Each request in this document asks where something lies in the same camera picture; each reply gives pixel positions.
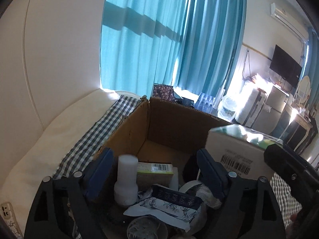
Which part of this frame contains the teal window curtain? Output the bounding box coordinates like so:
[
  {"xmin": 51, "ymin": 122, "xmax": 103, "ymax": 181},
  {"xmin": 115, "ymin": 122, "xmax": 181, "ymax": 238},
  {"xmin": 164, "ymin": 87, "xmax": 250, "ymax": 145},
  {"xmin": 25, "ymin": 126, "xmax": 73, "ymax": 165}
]
[{"xmin": 100, "ymin": 0, "xmax": 247, "ymax": 96}]

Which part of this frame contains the bottled water pack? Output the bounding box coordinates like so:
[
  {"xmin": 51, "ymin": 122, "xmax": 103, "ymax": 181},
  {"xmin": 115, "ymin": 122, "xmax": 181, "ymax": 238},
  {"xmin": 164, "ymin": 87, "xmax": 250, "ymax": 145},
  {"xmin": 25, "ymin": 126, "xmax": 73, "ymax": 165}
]
[{"xmin": 194, "ymin": 92, "xmax": 215, "ymax": 114}]

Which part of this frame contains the blue floral packet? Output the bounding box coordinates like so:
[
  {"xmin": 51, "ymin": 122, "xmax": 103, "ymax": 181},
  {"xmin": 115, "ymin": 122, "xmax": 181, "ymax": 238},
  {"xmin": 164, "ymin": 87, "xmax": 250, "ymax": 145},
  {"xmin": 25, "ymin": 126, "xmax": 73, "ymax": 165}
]
[{"xmin": 123, "ymin": 184, "xmax": 203, "ymax": 232}]

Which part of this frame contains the checkered tablecloth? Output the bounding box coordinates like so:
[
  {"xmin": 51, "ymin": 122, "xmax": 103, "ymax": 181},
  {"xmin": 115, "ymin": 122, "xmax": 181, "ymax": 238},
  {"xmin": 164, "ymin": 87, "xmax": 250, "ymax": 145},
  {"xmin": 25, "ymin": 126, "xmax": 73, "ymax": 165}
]
[{"xmin": 52, "ymin": 95, "xmax": 142, "ymax": 180}]

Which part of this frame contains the white plug adapter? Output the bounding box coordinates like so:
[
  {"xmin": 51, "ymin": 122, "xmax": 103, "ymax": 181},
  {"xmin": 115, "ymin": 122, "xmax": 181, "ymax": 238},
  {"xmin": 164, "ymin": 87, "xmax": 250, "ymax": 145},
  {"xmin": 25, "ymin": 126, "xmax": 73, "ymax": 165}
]
[{"xmin": 114, "ymin": 155, "xmax": 138, "ymax": 207}]

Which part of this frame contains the oval vanity mirror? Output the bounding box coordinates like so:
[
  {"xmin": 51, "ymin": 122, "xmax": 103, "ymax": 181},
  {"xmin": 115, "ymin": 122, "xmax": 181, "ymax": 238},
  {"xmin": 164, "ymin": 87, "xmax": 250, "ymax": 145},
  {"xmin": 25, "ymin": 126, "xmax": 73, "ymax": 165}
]
[{"xmin": 296, "ymin": 75, "xmax": 311, "ymax": 105}]

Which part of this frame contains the cream bed blanket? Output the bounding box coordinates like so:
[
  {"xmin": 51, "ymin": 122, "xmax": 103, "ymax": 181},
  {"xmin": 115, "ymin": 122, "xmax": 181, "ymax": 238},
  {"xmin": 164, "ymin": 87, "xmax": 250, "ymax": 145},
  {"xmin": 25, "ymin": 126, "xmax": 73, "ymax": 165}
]
[{"xmin": 1, "ymin": 90, "xmax": 139, "ymax": 235}]

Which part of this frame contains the green white carton box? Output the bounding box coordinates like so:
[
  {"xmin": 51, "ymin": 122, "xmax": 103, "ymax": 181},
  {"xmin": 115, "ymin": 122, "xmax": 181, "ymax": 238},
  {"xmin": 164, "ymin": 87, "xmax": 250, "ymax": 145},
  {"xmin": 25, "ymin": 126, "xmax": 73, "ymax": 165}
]
[{"xmin": 205, "ymin": 124, "xmax": 283, "ymax": 180}]

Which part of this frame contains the silver mini fridge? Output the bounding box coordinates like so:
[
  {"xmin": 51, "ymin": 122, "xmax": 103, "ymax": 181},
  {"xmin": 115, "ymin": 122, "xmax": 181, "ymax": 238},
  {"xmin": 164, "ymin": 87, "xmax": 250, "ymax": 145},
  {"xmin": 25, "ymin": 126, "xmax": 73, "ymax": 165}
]
[{"xmin": 260, "ymin": 86, "xmax": 289, "ymax": 134}]

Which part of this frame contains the smartphone with patterned case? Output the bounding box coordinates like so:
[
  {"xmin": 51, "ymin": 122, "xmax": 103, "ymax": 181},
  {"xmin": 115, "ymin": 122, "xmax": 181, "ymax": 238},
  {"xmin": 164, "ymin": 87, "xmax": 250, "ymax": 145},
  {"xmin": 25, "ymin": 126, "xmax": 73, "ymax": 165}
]
[{"xmin": 1, "ymin": 202, "xmax": 23, "ymax": 239}]

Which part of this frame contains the large water jug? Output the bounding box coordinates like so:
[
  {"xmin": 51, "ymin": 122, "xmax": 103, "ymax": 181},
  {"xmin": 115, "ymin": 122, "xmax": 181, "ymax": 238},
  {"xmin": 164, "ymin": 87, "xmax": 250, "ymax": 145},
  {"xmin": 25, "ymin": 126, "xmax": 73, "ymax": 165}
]
[{"xmin": 217, "ymin": 96, "xmax": 237, "ymax": 122}]

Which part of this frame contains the dark patterned bag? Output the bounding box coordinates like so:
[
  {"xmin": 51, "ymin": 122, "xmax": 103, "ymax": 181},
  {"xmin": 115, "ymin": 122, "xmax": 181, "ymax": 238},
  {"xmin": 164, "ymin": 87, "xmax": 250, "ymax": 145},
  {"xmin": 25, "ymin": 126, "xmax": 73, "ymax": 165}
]
[{"xmin": 151, "ymin": 84, "xmax": 176, "ymax": 101}]

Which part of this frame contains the black wall television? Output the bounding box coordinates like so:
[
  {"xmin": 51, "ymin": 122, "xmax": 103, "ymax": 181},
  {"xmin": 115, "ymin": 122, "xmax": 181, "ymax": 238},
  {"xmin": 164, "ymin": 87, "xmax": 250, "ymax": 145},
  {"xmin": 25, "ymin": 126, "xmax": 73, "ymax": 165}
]
[{"xmin": 269, "ymin": 45, "xmax": 302, "ymax": 88}]

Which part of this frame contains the white suitcase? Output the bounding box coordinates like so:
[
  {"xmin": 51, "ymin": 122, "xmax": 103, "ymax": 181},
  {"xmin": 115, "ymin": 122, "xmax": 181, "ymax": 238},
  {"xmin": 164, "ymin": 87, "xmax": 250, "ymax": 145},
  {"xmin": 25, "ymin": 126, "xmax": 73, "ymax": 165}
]
[{"xmin": 235, "ymin": 84, "xmax": 266, "ymax": 127}]

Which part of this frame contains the small green white box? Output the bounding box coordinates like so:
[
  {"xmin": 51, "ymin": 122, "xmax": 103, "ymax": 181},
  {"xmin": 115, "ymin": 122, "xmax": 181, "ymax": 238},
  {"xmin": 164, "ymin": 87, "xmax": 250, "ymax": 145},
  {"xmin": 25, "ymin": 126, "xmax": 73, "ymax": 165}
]
[{"xmin": 136, "ymin": 162, "xmax": 174, "ymax": 189}]

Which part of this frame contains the beige tape roll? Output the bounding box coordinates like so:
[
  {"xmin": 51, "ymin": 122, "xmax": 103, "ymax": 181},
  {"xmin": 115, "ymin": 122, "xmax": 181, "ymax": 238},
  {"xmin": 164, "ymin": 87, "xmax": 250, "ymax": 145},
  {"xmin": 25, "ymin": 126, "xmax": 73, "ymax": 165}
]
[{"xmin": 179, "ymin": 180, "xmax": 202, "ymax": 193}]

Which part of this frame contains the white dressing table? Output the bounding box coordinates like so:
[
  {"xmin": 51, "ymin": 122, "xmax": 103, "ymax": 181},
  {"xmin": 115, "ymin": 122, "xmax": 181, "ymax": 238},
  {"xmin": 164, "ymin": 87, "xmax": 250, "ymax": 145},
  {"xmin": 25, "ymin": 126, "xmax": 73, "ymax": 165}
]
[{"xmin": 273, "ymin": 105, "xmax": 318, "ymax": 155}]

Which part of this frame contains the brown cardboard box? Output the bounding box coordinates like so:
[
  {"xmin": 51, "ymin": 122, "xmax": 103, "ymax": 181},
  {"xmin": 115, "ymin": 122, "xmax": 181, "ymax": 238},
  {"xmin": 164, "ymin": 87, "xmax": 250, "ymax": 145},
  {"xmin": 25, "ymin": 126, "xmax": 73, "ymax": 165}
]
[{"xmin": 94, "ymin": 98, "xmax": 229, "ymax": 183}]

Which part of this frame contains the cream lace cloth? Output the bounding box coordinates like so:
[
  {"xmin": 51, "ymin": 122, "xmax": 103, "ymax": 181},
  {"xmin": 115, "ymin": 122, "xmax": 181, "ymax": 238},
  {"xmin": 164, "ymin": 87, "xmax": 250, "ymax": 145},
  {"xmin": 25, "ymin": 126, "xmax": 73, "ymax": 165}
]
[{"xmin": 196, "ymin": 184, "xmax": 222, "ymax": 209}]

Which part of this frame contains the white air conditioner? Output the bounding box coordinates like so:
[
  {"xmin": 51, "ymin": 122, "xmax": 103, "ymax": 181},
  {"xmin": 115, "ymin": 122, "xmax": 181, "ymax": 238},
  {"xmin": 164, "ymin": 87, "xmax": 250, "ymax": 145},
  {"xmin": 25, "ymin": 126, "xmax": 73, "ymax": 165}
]
[{"xmin": 270, "ymin": 3, "xmax": 309, "ymax": 43}]

